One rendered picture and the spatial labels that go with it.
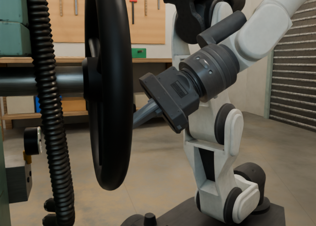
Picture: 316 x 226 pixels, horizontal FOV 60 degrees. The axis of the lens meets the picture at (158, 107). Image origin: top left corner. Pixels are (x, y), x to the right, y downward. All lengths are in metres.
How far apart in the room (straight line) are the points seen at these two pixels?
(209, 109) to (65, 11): 3.05
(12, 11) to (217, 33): 0.35
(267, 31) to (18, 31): 0.39
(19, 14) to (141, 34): 3.57
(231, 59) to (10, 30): 0.34
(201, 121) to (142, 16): 3.06
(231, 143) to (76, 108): 2.55
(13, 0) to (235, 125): 0.76
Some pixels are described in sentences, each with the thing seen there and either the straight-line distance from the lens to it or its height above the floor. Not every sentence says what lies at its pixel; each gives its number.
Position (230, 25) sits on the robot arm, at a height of 0.90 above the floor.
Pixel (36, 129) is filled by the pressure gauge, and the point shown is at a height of 0.69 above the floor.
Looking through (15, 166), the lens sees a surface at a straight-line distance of 0.65.
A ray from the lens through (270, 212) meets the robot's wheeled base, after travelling 1.39.
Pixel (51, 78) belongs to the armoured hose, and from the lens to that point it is 0.34.
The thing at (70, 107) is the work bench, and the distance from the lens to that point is 3.29.
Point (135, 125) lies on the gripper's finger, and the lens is 0.48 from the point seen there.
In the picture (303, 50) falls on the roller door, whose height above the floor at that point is 0.94.
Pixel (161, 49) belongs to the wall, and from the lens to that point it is 3.94.
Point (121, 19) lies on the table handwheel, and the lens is 0.25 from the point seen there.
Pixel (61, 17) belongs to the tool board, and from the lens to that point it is 3.73.
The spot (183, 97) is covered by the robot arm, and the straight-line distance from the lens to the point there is 0.47.
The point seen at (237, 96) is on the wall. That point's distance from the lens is 4.57.
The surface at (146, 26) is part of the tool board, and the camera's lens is 3.88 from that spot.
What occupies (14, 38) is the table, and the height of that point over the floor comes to 0.86.
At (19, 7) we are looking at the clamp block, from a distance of 0.31.
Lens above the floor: 0.84
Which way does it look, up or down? 10 degrees down
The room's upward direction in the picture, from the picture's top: straight up
